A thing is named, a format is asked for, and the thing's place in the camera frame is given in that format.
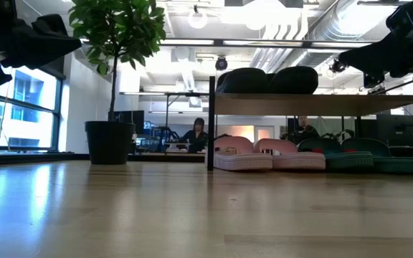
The round ceiling lamp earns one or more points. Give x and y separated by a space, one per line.
197 19

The person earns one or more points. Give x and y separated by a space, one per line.
194 138
303 130

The silver ventilation duct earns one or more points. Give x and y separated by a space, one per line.
335 25

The green potted plant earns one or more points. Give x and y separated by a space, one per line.
109 143

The black overhead camera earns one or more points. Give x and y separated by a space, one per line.
221 63

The pink rubber slide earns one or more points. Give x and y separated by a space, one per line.
296 161
242 161

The black rubber slide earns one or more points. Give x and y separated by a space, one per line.
244 80
294 80

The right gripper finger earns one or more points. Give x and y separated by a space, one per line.
373 79
368 53

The black ceiling device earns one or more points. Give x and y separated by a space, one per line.
337 66

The wooden shelf black frame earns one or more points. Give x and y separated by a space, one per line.
317 104

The black monitor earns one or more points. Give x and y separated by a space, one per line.
398 129
138 120

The overhead light bar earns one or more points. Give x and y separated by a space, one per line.
218 42

